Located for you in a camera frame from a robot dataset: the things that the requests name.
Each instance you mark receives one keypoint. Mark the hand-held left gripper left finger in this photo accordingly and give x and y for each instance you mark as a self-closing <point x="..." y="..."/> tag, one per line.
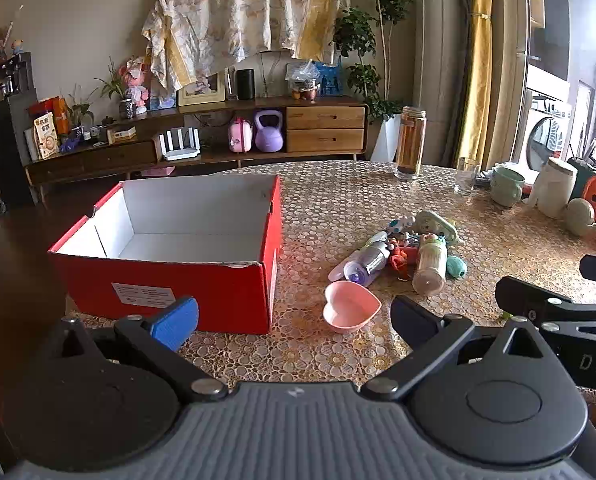
<point x="175" y="324"/>

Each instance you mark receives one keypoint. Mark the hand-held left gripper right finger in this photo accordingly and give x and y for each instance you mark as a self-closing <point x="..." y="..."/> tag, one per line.
<point x="412" y="321"/>

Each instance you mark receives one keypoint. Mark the red cardboard box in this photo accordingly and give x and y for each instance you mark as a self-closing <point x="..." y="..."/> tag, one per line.
<point x="178" y="270"/>

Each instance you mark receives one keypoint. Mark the toothpick jar with green lid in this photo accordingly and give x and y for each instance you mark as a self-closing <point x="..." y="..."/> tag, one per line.
<point x="430" y="265"/>

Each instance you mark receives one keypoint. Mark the pink heart-shaped bowl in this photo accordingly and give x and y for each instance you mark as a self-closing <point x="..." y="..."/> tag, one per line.
<point x="350" y="307"/>

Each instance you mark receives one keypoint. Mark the red orange toy figure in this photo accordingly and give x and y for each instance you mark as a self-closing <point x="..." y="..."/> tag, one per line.
<point x="400" y="259"/>

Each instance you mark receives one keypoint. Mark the small green pear-shaped toy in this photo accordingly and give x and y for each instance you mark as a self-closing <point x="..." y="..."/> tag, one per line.
<point x="456" y="266"/>

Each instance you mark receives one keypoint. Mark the clear bottle with purple cap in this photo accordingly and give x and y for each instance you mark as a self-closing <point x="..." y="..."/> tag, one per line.
<point x="368" y="265"/>

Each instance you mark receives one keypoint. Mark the striped white blue toy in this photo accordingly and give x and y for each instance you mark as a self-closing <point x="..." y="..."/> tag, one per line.
<point x="400" y="224"/>

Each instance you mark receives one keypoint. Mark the pale green mug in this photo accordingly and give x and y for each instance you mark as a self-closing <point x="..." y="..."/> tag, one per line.
<point x="505" y="187"/>

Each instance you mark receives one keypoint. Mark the clear drinking glass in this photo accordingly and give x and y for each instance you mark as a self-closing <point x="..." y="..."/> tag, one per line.
<point x="466" y="177"/>

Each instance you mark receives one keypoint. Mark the pink flat box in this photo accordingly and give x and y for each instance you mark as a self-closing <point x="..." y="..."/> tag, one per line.
<point x="158" y="171"/>

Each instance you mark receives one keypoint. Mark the white washing machine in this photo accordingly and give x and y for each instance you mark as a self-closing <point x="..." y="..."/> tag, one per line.
<point x="545" y="120"/>

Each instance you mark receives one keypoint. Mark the tall glass tea bottle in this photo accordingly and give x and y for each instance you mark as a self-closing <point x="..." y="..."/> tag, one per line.
<point x="410" y="145"/>

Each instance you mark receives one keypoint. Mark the white router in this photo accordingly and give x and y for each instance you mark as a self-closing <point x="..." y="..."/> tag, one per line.
<point x="180" y="147"/>

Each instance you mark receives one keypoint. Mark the white planter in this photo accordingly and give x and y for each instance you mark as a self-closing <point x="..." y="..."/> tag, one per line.
<point x="387" y="140"/>

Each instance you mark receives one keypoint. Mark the small white box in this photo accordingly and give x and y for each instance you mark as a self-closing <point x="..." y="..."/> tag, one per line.
<point x="121" y="134"/>

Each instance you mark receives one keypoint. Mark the pink toy suitcase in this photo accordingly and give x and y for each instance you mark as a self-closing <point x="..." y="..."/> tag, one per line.
<point x="240" y="136"/>

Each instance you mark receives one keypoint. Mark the purple kettlebell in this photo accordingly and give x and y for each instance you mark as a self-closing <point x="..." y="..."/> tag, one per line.
<point x="269" y="135"/>

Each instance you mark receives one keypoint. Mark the wooden sideboard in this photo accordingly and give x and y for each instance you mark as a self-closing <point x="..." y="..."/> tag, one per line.
<point x="323" y="125"/>

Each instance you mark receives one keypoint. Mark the beige snack box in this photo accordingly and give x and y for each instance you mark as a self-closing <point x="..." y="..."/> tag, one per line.
<point x="45" y="136"/>

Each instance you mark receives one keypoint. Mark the black cabinet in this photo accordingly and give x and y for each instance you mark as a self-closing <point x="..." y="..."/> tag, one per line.
<point x="8" y="155"/>

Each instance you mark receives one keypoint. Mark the yellow curtain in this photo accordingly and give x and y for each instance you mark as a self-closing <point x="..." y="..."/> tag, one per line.
<point x="483" y="60"/>

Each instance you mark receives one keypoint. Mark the pink doll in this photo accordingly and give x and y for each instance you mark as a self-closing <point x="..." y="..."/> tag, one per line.
<point x="135" y="85"/>

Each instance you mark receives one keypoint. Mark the small potted spider plant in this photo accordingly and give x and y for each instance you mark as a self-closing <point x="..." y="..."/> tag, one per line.
<point x="115" y="87"/>

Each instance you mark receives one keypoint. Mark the orange box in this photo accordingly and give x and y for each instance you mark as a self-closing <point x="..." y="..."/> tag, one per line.
<point x="53" y="110"/>

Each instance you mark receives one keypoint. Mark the black speaker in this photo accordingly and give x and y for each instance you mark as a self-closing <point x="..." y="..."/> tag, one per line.
<point x="245" y="84"/>

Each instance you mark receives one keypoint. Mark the blue bag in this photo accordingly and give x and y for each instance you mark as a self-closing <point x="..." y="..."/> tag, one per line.
<point x="330" y="80"/>

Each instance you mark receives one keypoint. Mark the grey standing air conditioner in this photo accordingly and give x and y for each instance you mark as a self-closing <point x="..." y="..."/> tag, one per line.
<point x="440" y="50"/>

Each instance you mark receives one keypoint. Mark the clear plastic bag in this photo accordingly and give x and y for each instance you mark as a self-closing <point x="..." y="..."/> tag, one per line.
<point x="302" y="80"/>

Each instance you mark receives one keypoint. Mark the tall green potted plant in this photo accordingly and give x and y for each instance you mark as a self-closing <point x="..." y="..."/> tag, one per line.
<point x="373" y="35"/>

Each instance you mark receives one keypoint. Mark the black coffee machine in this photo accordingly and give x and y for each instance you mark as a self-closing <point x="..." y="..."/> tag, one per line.
<point x="15" y="77"/>

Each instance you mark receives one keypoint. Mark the floral hanging cloth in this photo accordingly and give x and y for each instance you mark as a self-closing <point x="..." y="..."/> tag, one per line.
<point x="238" y="10"/>

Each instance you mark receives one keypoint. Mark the cream picture frame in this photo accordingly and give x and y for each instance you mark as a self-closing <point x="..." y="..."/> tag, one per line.
<point x="202" y="91"/>

